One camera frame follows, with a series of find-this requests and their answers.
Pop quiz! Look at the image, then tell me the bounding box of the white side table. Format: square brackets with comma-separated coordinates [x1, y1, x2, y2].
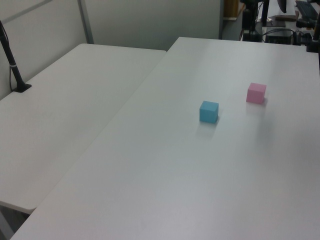
[0, 43, 168, 235]

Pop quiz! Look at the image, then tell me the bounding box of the blue cube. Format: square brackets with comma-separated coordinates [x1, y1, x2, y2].
[199, 100, 220, 124]

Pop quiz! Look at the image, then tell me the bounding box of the black computer box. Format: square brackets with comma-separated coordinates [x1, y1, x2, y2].
[264, 29, 294, 46]

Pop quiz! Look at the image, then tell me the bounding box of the grey metal partition post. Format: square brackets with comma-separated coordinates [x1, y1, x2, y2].
[218, 0, 225, 40]
[76, 0, 95, 45]

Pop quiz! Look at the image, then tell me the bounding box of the black camera stand pole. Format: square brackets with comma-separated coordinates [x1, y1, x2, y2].
[0, 19, 33, 94]

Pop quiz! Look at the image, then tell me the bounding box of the brown flat object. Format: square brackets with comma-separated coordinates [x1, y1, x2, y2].
[274, 14, 301, 22]

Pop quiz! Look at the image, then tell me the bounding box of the pink cube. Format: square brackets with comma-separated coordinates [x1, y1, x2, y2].
[245, 82, 267, 104]

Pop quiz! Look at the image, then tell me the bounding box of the black keyboard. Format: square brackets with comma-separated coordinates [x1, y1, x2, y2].
[295, 0, 320, 19]

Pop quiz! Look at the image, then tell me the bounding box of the light wooden board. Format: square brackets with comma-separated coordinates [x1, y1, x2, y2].
[223, 0, 240, 19]

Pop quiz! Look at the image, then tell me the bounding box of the black equipment stand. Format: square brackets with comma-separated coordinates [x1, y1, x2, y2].
[240, 0, 263, 42]

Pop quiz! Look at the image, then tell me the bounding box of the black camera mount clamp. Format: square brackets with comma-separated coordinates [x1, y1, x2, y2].
[305, 17, 320, 54]

